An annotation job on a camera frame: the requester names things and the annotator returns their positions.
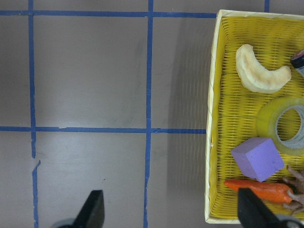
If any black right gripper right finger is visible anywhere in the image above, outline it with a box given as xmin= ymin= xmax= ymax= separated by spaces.
xmin=237 ymin=188 xmax=284 ymax=228

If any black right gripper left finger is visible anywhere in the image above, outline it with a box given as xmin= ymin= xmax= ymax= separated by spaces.
xmin=72 ymin=190 xmax=105 ymax=228

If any yellow clear tape roll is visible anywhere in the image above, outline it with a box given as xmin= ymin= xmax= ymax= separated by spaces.
xmin=256 ymin=97 xmax=304 ymax=156

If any orange toy carrot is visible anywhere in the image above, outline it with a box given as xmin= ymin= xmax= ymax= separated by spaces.
xmin=224 ymin=179 xmax=293 ymax=203

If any brown root toy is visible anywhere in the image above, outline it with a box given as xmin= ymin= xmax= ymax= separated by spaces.
xmin=283 ymin=165 xmax=304 ymax=215

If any purple foam cube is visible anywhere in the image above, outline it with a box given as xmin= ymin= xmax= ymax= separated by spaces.
xmin=230 ymin=137 xmax=285 ymax=182

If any beige croissant toy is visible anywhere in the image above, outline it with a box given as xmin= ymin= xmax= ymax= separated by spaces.
xmin=236 ymin=44 xmax=292 ymax=94

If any black silver can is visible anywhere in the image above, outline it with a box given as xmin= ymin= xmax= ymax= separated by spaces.
xmin=290 ymin=49 xmax=304 ymax=77

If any yellow woven tray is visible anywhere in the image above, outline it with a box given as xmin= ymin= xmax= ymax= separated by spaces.
xmin=205 ymin=9 xmax=304 ymax=224

